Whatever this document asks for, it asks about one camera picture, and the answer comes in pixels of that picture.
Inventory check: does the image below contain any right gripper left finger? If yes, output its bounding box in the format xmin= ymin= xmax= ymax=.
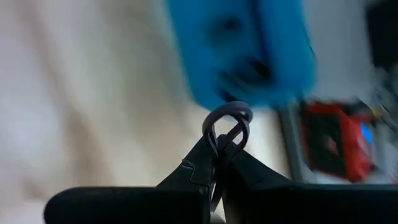
xmin=43 ymin=136 xmax=218 ymax=224

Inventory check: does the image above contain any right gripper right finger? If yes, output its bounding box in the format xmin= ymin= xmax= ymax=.
xmin=217 ymin=134 xmax=398 ymax=224

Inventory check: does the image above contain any thin dark rubber band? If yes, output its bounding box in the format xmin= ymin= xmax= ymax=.
xmin=201 ymin=101 xmax=253 ymax=213

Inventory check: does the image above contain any red portable power station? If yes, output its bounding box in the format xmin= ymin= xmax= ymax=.
xmin=298 ymin=101 xmax=377 ymax=184

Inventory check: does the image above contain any blue plastic basket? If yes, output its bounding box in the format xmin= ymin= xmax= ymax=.
xmin=166 ymin=0 xmax=318 ymax=110

